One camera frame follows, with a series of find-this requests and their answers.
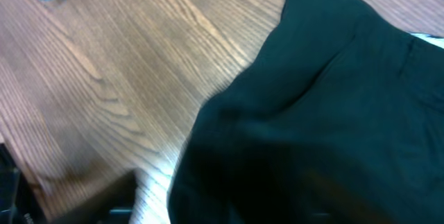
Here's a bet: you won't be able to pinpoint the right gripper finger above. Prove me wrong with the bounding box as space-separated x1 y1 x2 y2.
51 170 137 224

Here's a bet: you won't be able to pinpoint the black shorts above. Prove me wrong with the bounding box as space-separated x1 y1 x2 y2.
168 0 443 223

